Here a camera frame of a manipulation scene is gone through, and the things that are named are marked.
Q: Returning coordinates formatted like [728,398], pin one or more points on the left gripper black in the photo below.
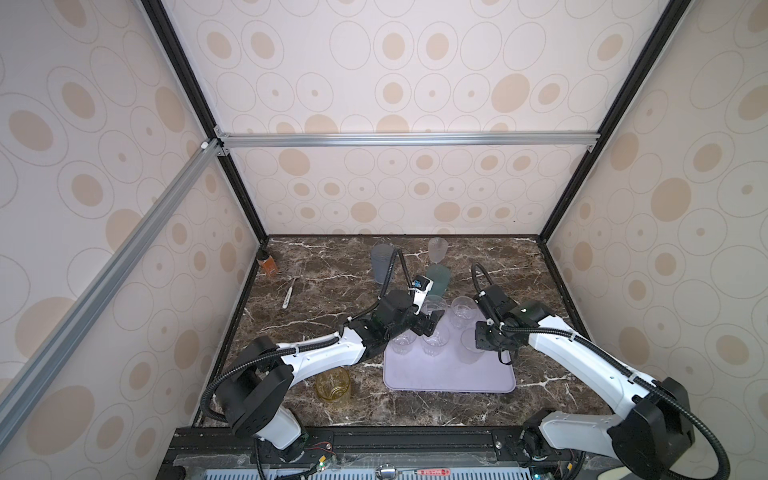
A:
[431,323]

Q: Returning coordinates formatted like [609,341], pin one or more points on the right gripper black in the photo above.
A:
[480,328]

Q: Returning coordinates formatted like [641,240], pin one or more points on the clear ribbed small glass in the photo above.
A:
[435,344]

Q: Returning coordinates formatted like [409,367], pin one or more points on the lavender plastic tray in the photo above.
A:
[416,371]

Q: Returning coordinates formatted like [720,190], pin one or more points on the tall blue plastic tumbler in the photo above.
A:
[380,257]

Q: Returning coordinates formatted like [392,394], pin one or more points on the frosted dimpled small cup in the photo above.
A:
[437,249]

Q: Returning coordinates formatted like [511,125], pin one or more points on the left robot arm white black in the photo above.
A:
[249,396]

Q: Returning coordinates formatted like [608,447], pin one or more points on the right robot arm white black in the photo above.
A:
[643,431]

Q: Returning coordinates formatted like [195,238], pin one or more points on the teal dimpled plastic tumbler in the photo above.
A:
[440,275]

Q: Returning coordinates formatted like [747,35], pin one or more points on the yellow glass mug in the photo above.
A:
[333,386]

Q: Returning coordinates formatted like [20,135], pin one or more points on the white small utensil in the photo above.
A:
[288,295]

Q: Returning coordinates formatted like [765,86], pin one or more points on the small amber bottle black cap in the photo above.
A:
[266,262]

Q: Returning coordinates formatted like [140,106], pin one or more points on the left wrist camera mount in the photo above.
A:
[420,288]

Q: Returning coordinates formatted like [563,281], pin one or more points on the red handled screwdriver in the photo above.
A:
[388,472]

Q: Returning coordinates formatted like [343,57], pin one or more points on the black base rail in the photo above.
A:
[356,452]

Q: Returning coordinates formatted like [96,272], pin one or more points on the aluminium frame bar horizontal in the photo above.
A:
[228,141]

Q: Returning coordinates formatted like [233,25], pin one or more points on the aluminium frame bar left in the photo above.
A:
[39,372]

